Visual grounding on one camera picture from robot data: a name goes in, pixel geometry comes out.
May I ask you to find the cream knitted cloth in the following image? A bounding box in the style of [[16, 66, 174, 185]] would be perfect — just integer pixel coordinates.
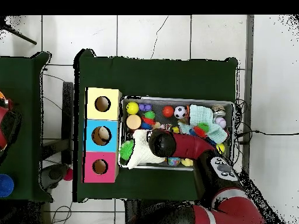
[[127, 129, 166, 169]]

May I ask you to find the clear mesh bin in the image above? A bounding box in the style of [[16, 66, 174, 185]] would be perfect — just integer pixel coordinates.
[[117, 95, 235, 172]]

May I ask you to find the wooden box with three holes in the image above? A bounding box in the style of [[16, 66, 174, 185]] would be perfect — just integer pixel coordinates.
[[82, 87, 123, 183]]

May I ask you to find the green-headed spiky caterpillar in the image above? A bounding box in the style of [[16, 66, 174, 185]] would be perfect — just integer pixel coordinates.
[[140, 110, 157, 130]]

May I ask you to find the toy burger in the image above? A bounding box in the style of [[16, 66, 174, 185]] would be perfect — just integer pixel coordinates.
[[126, 114, 142, 130]]

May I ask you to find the plain orange ball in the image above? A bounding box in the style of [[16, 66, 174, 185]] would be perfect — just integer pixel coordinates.
[[162, 105, 175, 118]]

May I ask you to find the yellow smiley ball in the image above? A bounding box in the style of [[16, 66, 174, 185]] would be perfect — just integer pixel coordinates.
[[126, 101, 140, 116]]

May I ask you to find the small soccer ball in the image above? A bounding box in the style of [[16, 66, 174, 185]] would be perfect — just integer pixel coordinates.
[[173, 106, 187, 120]]

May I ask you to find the green spiky ball toy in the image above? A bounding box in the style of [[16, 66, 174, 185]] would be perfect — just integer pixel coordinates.
[[119, 139, 135, 161]]

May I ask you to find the long multicoloured spiky caterpillar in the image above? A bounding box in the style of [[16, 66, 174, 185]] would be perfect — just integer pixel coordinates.
[[189, 122, 210, 138]]

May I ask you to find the mint green knitted cloth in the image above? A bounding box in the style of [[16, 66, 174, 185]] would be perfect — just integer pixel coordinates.
[[178, 104, 228, 145]]

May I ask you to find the small baseball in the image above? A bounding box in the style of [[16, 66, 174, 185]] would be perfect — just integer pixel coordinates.
[[214, 116, 227, 130]]

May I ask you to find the black rod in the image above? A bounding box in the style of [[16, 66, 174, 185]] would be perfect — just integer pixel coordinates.
[[0, 23, 37, 46]]

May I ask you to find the black metal frame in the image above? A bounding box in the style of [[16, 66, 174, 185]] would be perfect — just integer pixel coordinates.
[[61, 81, 75, 165]]

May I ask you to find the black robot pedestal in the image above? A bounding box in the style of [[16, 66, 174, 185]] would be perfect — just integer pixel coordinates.
[[124, 198, 194, 224]]

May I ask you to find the black power cable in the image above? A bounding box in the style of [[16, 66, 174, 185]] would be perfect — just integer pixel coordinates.
[[235, 129, 299, 137]]

